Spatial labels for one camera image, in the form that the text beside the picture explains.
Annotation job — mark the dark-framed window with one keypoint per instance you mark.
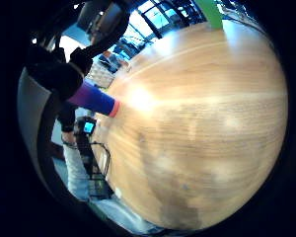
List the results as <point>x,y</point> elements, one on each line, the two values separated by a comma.
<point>154,18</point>

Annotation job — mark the purple blue tube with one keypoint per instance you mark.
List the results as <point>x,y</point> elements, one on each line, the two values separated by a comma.
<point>94,99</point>

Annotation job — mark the black camera with lit screen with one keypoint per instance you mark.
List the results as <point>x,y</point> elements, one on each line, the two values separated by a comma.
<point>88,126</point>

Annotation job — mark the black tripod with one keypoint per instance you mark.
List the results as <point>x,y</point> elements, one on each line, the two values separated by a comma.
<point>93,171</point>

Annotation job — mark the cluttered background desks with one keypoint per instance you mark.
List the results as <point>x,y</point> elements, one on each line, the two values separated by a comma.
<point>110,67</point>

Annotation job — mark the green upright panel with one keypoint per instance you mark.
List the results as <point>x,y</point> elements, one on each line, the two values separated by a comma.
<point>209,13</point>

